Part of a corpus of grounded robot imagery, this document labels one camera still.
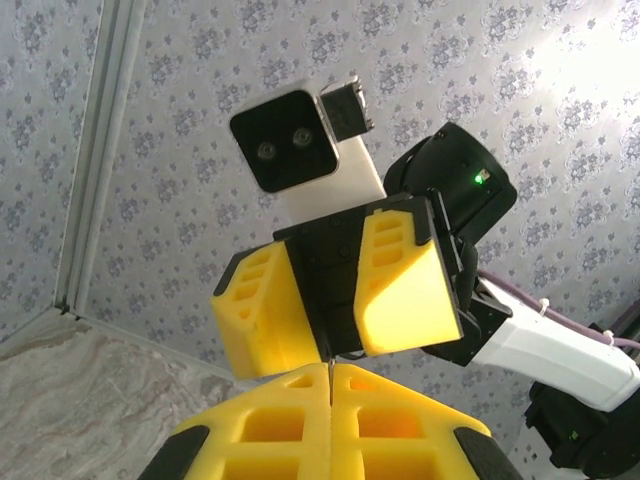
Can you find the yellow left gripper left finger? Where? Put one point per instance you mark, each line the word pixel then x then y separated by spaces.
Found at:
pixel 225 450

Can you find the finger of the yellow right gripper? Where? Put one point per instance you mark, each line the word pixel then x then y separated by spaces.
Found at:
pixel 400 300
pixel 270 330

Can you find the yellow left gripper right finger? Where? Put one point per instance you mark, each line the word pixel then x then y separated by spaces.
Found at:
pixel 425 450

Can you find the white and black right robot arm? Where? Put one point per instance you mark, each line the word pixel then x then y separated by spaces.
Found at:
pixel 550 355

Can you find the silver aluminium side rail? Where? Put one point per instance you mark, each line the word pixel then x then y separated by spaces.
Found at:
pixel 150 344

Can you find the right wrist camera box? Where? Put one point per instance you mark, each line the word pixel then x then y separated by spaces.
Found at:
pixel 285 145

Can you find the silver aluminium corner post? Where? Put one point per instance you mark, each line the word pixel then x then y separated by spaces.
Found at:
pixel 105 150

